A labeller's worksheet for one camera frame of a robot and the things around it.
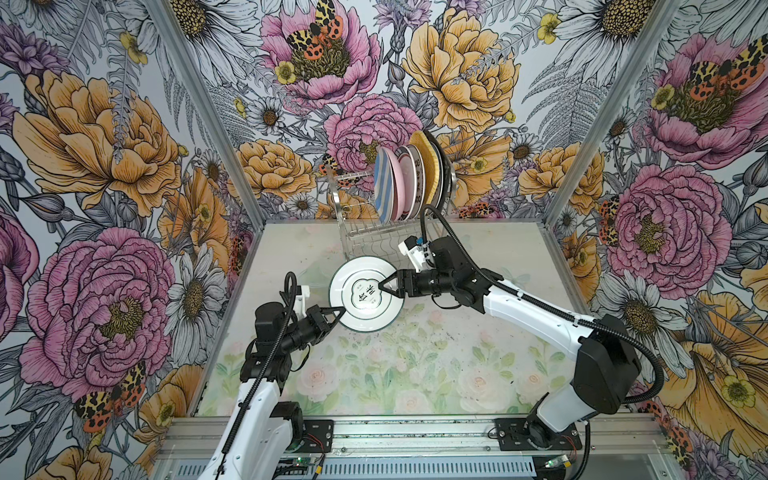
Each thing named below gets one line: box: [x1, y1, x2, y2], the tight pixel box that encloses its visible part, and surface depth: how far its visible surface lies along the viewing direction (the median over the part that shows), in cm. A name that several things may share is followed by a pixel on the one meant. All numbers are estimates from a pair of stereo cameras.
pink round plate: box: [380, 147, 405, 222], surface depth 74 cm
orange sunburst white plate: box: [431, 136, 445, 208], surface depth 76 cm
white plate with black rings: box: [329, 256, 405, 333], surface depth 80 cm
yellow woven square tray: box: [410, 130, 440, 206], surface depth 76 cm
